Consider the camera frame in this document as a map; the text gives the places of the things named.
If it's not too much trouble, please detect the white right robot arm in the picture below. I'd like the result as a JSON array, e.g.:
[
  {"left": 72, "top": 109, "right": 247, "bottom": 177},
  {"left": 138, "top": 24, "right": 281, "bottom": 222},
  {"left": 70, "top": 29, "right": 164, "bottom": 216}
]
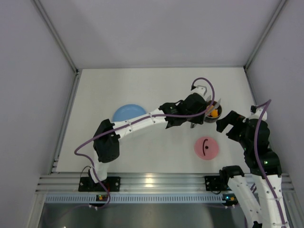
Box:
[{"left": 216, "top": 108, "right": 290, "bottom": 228}]

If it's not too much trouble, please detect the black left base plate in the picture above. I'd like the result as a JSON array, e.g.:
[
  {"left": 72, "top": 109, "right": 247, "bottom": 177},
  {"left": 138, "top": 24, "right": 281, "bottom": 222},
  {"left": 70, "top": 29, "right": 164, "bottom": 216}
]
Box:
[{"left": 78, "top": 177, "right": 121, "bottom": 192}]

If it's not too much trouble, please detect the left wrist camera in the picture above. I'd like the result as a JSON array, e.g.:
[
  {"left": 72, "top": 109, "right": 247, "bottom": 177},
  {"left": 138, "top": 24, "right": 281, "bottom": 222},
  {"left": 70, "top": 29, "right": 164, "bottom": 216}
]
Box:
[{"left": 191, "top": 85, "right": 207, "bottom": 97}]

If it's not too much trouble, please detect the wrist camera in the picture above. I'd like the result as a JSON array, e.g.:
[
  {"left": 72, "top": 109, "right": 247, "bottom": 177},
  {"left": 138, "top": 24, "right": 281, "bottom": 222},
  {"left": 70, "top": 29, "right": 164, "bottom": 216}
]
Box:
[
  {"left": 248, "top": 105, "right": 267, "bottom": 122},
  {"left": 191, "top": 85, "right": 207, "bottom": 97}
]

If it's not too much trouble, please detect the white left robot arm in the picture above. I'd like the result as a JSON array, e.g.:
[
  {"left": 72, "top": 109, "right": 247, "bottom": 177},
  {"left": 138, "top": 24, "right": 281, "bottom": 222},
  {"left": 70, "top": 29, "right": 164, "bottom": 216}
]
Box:
[{"left": 89, "top": 92, "right": 207, "bottom": 184}]

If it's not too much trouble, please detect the steel lunch box bowl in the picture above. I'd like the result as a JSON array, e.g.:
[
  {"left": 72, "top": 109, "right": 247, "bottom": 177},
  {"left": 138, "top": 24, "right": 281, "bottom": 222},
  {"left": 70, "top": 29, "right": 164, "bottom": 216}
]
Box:
[{"left": 204, "top": 100, "right": 222, "bottom": 123}]

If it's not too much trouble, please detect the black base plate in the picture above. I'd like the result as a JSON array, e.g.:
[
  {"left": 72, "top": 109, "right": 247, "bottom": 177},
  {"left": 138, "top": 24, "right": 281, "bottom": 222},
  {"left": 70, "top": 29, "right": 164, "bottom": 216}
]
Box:
[
  {"left": 204, "top": 175, "right": 230, "bottom": 193},
  {"left": 78, "top": 177, "right": 121, "bottom": 192}
]

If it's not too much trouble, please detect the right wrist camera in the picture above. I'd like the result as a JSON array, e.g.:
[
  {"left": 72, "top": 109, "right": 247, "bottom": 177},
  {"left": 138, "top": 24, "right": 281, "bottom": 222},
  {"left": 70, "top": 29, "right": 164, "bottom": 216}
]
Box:
[{"left": 248, "top": 105, "right": 267, "bottom": 122}]

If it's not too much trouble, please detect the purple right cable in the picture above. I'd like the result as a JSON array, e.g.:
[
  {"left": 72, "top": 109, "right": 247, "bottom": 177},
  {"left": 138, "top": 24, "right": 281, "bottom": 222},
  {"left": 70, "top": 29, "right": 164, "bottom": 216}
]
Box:
[{"left": 244, "top": 98, "right": 287, "bottom": 228}]

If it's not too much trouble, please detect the pink lid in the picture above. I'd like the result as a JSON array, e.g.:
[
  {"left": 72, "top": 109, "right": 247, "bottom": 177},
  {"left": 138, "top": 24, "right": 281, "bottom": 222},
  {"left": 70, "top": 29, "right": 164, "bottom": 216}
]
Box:
[{"left": 194, "top": 136, "right": 219, "bottom": 161}]

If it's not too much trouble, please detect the blue plate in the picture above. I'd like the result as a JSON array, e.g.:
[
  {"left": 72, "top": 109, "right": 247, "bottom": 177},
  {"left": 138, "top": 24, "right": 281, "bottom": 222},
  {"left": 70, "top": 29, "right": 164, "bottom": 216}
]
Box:
[{"left": 112, "top": 104, "right": 147, "bottom": 122}]

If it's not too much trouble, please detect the aluminium frame post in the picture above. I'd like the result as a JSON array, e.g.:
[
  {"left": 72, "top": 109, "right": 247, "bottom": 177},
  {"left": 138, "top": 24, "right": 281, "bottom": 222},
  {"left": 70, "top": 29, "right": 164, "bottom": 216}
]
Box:
[
  {"left": 30, "top": 0, "right": 79, "bottom": 73},
  {"left": 244, "top": 0, "right": 288, "bottom": 71}
]

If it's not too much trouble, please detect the right aluminium frame post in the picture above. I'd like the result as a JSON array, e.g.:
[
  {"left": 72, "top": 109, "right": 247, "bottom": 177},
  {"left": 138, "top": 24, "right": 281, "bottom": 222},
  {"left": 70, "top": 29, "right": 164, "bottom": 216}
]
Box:
[{"left": 244, "top": 0, "right": 288, "bottom": 71}]

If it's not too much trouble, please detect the left aluminium frame post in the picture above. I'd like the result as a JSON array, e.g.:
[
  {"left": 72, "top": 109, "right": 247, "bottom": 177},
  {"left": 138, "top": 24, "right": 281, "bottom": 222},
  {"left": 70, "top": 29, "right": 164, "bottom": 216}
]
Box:
[{"left": 30, "top": 0, "right": 79, "bottom": 73}]

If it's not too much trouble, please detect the grey cable duct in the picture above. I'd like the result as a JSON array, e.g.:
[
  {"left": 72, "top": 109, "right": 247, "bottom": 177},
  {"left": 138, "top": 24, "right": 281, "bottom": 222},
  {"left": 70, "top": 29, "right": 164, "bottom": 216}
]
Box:
[{"left": 45, "top": 193, "right": 237, "bottom": 204}]

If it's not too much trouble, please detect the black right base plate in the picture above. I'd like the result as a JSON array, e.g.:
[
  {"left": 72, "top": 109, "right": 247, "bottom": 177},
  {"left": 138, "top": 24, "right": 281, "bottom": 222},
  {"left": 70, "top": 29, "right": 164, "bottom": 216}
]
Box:
[{"left": 204, "top": 175, "right": 230, "bottom": 193}]

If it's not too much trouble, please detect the orange fish-shaped food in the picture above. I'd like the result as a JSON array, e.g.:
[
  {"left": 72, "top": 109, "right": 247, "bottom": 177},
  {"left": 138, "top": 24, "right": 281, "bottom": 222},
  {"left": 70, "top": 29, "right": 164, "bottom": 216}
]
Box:
[{"left": 209, "top": 109, "right": 219, "bottom": 118}]

